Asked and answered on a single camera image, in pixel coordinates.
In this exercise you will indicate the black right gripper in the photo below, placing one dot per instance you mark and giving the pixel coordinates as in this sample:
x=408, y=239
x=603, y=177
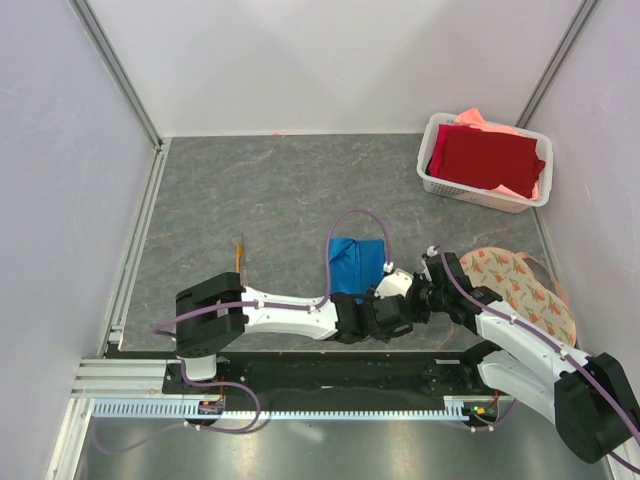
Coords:
x=420, y=316

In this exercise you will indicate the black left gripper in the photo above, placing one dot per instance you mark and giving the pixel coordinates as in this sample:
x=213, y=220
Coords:
x=385, y=337

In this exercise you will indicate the blue cloth napkin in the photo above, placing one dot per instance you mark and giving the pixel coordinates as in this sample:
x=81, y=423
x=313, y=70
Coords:
x=355, y=266

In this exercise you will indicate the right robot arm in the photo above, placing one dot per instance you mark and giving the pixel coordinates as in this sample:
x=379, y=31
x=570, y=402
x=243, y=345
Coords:
x=588, y=399

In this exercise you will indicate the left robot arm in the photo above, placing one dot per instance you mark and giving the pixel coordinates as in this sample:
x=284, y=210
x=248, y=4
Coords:
x=215, y=312

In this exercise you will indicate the floral oval placemat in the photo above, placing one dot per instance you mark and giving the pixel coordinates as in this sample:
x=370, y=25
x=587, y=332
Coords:
x=526, y=285

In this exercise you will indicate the white plastic basket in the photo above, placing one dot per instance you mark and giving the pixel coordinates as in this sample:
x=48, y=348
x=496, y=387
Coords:
x=496, y=200

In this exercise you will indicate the red cloth in basket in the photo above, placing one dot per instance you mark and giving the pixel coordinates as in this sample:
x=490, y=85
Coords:
x=487, y=161

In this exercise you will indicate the orange plastic fork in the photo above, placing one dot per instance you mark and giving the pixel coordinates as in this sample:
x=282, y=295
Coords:
x=239, y=257

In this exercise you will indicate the salmon cloth in basket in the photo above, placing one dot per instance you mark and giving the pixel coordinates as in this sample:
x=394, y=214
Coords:
x=472, y=118

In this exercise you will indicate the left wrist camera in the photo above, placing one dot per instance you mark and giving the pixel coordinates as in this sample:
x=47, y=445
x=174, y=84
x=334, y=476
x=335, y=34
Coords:
x=397, y=283

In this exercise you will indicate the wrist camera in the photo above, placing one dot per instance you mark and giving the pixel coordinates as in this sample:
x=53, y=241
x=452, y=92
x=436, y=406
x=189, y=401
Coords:
x=397, y=283
x=441, y=268

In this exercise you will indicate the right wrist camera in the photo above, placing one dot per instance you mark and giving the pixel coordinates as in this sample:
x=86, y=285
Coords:
x=441, y=268

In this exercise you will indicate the slotted cable duct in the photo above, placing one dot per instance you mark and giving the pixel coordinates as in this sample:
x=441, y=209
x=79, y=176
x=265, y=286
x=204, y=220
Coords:
x=180, y=409

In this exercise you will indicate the right aluminium corner post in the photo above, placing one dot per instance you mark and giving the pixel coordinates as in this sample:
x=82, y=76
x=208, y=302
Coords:
x=566, y=44

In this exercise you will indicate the aluminium corner post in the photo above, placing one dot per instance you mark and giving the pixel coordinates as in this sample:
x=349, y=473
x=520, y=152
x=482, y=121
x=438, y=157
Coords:
x=105, y=49
x=566, y=44

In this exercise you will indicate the left aluminium corner post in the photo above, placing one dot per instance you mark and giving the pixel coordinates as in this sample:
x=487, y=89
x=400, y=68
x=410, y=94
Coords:
x=105, y=49

